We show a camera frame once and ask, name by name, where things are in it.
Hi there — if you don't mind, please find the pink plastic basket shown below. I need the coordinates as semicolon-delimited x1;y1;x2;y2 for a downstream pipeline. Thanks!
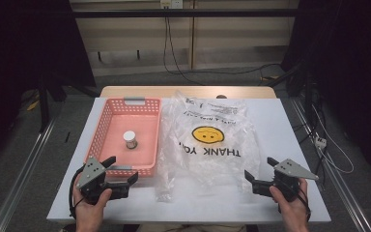
84;97;162;179

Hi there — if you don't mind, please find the black metal stand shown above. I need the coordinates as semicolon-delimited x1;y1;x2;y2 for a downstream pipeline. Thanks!
37;75;52;133

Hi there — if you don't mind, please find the clear plastic bag yellow face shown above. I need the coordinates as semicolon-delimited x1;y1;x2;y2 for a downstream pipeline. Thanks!
154;90;262;204

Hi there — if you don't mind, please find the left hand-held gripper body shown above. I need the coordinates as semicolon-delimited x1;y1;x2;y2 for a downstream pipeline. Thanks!
75;157;130;205

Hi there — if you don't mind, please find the right hand-held gripper black cable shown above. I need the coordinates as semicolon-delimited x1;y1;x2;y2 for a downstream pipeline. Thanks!
298;184;312;222

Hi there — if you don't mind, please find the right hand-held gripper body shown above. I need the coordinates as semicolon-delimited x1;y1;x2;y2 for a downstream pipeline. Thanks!
252;158;320;204

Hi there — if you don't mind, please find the light wooden table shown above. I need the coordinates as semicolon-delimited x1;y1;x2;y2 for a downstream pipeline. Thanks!
99;85;277;100

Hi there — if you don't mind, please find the black floor cable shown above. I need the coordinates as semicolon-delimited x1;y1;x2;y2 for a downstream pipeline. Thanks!
173;63;283;77

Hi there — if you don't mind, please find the small jar with white lid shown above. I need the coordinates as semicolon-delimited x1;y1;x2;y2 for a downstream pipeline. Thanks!
123;130;139;150

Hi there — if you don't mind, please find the white power strip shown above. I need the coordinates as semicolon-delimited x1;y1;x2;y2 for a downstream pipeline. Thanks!
314;136;328;150

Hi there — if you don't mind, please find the person's left hand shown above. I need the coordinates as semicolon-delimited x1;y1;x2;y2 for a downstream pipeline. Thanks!
71;184;114;232

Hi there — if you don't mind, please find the white cable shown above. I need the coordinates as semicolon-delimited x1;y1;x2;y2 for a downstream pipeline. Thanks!
311;103;356;175

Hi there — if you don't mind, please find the aluminium floor rail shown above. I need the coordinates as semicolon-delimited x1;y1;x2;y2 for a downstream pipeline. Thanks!
0;117;58;232
289;97;371;232

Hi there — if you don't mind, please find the white wall outlet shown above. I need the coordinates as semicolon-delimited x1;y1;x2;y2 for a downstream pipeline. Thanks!
159;0;185;10

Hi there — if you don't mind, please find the black hanging cable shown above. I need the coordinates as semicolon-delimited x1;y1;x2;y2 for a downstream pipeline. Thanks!
162;15;205;87

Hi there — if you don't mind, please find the person's right hand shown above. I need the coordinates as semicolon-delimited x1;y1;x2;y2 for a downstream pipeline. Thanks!
269;178;310;232

